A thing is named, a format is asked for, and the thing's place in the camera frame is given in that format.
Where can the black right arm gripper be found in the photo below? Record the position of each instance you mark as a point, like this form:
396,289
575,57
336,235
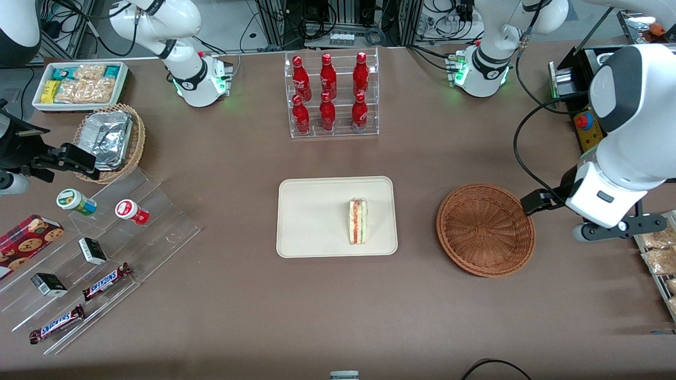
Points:
20,149

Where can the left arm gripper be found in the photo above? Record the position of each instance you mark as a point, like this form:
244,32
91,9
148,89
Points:
564,189

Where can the triangle sandwich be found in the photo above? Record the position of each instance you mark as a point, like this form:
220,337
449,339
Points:
357,221

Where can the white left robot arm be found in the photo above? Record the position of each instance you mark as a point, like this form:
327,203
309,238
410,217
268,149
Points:
634,148

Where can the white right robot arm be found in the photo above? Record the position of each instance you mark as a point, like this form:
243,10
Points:
190,79

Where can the aluminium foil tray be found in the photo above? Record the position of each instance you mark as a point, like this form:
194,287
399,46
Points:
108,137

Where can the light tan wicker basket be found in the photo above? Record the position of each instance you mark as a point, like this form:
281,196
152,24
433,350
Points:
138,140

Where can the brown round wicker basket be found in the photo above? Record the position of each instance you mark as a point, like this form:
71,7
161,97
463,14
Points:
486,232

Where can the beige plastic tray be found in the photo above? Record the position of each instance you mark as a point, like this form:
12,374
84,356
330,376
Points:
311,216

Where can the clear bag of crackers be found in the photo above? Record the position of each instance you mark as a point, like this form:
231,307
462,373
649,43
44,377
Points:
672,286
655,240
673,305
660,261

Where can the green lid snack cup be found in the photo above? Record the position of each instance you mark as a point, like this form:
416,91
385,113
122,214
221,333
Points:
74,200

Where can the grey metal snack rack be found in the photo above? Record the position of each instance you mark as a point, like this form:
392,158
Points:
657,279

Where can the white rectangular snack container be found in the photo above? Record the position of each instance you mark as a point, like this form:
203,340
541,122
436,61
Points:
37,103

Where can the red cookie box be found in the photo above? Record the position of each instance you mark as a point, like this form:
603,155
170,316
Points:
26,243

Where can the yellow snack pack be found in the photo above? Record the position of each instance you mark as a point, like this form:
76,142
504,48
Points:
50,91

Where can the clear rice cracker bag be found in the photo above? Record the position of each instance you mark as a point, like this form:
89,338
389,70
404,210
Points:
90,72
84,91

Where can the red lid snack cup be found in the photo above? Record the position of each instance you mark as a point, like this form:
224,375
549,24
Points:
129,210

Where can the small black box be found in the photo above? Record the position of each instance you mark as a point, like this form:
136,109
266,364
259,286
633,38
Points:
48,284
92,251

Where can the black food warmer yellow panel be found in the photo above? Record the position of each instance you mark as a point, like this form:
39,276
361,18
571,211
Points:
583,142

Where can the teal snack pack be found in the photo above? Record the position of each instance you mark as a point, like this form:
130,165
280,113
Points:
62,73
112,72

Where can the small dark blue object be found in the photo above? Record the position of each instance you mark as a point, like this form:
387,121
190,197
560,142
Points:
663,332

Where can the red round warmer knob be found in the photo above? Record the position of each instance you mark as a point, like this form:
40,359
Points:
584,121

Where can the Snickers chocolate bar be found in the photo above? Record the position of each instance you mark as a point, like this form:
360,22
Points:
105,282
57,324

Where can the clear acrylic stepped display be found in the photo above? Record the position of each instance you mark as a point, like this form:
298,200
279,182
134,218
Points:
158,232

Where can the red cola bottle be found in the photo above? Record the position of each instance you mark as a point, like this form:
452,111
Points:
327,112
301,115
359,112
328,78
360,76
300,79

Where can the white power strip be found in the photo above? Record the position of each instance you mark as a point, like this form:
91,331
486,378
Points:
341,38
449,21

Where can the clear acrylic bottle rack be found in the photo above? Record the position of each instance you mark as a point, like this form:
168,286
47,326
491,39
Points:
340,132

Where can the grey white edge object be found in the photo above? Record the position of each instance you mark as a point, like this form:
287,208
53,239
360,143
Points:
344,375

